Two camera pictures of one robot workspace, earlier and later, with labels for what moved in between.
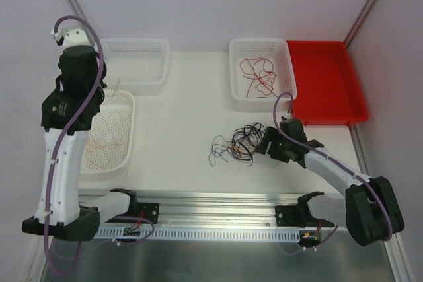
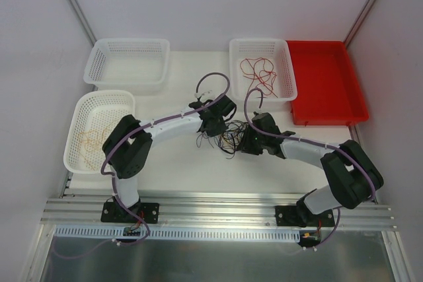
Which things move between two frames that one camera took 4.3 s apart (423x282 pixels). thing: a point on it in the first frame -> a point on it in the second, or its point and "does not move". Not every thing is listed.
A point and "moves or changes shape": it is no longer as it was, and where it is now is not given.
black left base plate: (147, 210) does not move
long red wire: (260, 69) does not move
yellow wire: (130, 110) -> (94, 138)
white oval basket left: (109, 145) does not move
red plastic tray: (326, 87) does not move
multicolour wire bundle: (244, 144) moves or changes shape
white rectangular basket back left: (136, 62) does not move
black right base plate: (299, 216) does not move
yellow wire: (101, 146) moves or changes shape
